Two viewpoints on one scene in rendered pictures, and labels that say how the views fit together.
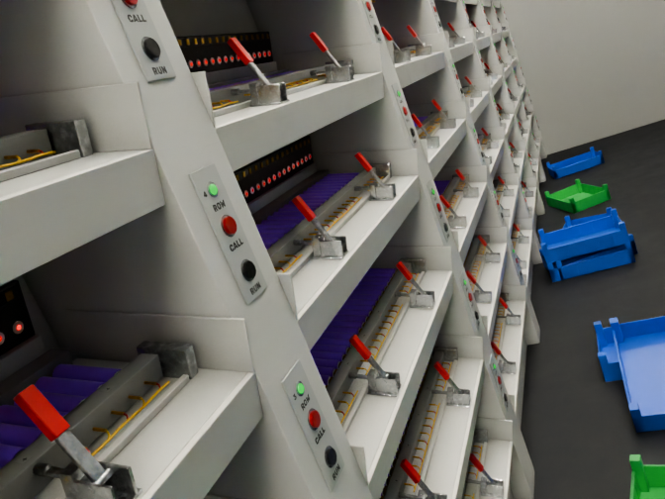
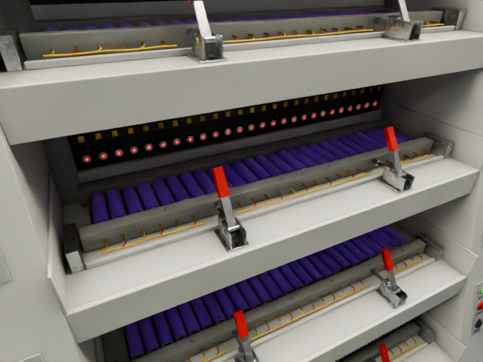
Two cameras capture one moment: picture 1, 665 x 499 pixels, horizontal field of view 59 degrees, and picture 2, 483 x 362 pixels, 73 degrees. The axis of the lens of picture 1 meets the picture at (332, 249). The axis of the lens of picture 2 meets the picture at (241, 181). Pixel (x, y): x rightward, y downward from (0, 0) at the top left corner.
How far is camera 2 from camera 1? 0.58 m
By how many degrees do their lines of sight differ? 40
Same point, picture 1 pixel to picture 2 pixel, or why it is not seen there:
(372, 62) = (474, 156)
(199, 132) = (31, 326)
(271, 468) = not seen: outside the picture
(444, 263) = (452, 353)
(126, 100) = not seen: outside the picture
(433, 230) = (457, 323)
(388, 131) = (458, 223)
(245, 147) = (129, 312)
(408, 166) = (460, 263)
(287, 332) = not seen: outside the picture
